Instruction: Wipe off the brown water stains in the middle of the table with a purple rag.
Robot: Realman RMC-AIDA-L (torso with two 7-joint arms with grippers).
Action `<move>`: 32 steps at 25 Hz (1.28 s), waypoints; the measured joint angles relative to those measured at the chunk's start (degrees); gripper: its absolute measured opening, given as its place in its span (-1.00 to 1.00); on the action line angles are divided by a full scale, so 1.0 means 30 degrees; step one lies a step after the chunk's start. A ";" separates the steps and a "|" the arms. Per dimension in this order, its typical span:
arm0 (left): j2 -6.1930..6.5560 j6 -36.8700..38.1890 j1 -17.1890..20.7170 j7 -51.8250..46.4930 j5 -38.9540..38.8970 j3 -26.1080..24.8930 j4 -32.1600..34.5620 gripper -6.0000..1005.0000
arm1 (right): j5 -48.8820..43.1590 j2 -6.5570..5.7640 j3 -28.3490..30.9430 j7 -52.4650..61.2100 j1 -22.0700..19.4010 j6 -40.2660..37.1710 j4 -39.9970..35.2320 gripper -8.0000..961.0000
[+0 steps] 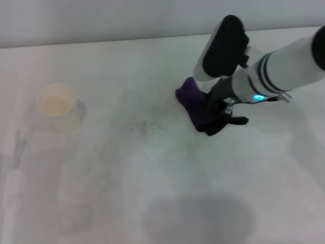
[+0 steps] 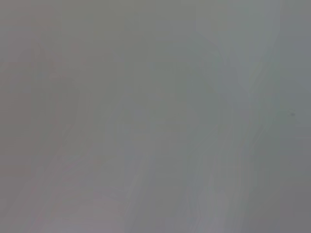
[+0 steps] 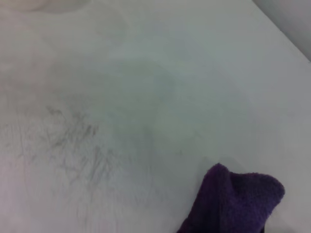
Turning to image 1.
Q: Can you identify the purple rag with black edge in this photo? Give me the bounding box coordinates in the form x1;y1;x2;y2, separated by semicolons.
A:
175;77;249;136

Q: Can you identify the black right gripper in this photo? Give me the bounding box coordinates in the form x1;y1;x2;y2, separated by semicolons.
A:
206;77;237;119

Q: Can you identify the white paper cup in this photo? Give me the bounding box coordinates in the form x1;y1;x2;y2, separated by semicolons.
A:
36;83;87;133

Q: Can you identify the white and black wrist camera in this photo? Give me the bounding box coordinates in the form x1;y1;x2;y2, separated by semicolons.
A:
193;14;251;82

